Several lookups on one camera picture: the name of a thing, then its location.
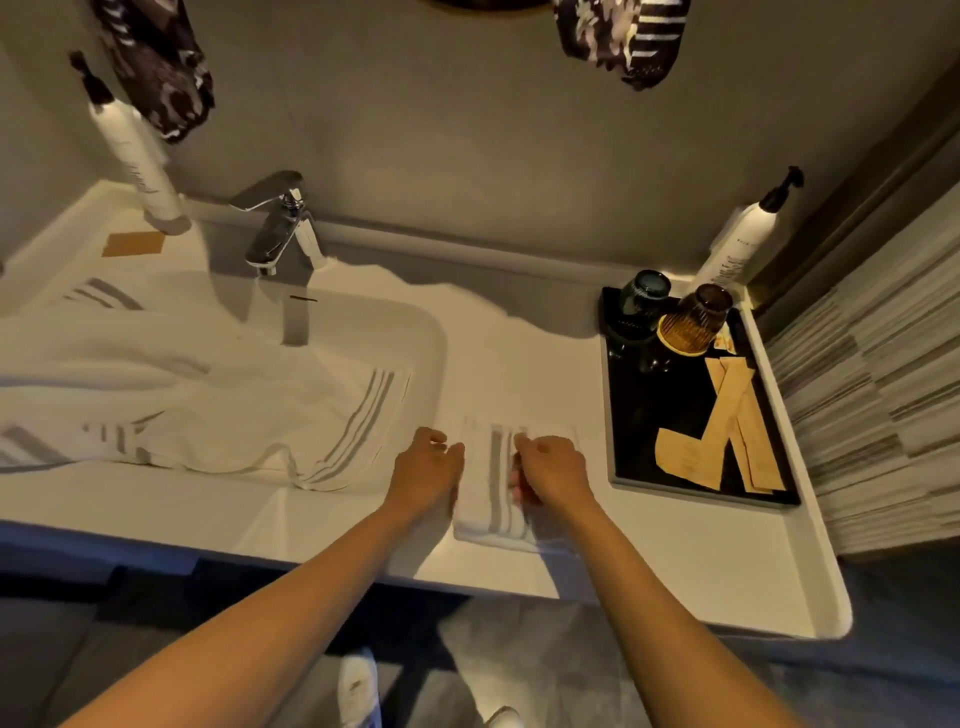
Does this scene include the long kraft paper packet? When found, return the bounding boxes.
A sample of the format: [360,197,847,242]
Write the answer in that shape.
[696,357,756,450]
[705,357,766,495]
[731,386,788,494]

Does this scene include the person's right forearm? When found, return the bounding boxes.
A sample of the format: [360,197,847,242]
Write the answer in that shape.
[534,498,808,728]

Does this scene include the person's left forearm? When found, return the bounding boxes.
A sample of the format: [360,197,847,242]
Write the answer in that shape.
[60,501,451,728]

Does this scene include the black rectangular tray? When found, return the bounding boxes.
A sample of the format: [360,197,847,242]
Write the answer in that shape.
[597,284,803,510]

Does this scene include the white pump bottle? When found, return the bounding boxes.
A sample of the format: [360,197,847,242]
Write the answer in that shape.
[690,165,806,291]
[69,50,193,236]

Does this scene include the large white striped towel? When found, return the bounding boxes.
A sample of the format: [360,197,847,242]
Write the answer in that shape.
[0,276,415,494]

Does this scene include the chrome sink faucet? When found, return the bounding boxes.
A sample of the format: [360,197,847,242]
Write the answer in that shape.
[228,170,329,278]

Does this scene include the person's left hand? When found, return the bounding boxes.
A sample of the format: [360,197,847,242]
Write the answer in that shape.
[382,427,468,520]

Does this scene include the wide kraft paper packet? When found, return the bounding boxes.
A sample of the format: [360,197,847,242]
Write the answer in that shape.
[654,426,733,488]

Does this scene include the white sink basin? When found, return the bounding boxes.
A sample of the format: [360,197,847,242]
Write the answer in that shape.
[0,268,450,498]

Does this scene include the dark teal glass cup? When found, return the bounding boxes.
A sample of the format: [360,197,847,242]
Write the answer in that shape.
[613,269,673,340]

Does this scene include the white floor mat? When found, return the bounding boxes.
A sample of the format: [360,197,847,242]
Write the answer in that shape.
[437,591,655,728]

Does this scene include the brown paper packet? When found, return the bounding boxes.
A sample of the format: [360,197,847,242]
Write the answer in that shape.
[101,231,167,259]

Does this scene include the black white patterned cloth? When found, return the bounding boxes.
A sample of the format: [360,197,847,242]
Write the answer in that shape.
[553,0,693,92]
[89,0,216,145]

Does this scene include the amber ribbed glass cup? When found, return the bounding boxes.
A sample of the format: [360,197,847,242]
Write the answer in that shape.
[657,282,735,357]

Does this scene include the person's right hand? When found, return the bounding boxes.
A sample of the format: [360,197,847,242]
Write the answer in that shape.
[512,432,598,520]

